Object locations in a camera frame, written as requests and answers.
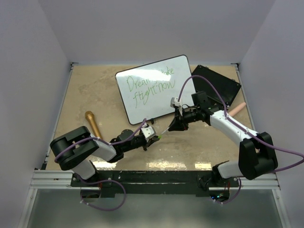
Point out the pink beige cylinder toy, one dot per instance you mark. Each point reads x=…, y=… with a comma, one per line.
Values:
x=237, y=109

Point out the gold toy microphone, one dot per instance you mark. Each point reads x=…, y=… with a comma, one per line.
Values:
x=90, y=117

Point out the black ribbed board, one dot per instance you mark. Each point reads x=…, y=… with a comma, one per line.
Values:
x=227, y=88

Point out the white whiteboard black frame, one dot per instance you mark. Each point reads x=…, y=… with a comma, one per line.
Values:
x=147, y=90

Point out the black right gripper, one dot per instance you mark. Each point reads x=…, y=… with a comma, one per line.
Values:
x=179, y=123

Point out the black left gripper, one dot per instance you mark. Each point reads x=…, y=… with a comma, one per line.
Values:
x=150, y=142

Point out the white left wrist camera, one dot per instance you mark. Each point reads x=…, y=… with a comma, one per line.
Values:
x=148, y=132

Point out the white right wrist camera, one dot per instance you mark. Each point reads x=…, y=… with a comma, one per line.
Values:
x=177, y=105

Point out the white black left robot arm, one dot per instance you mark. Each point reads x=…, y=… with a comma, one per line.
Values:
x=72, y=149

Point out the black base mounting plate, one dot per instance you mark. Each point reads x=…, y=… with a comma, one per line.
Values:
x=109, y=183

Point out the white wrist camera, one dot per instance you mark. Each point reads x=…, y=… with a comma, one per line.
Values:
x=177, y=105
x=148, y=132

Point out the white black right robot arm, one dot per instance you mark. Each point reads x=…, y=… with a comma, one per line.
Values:
x=256, y=154

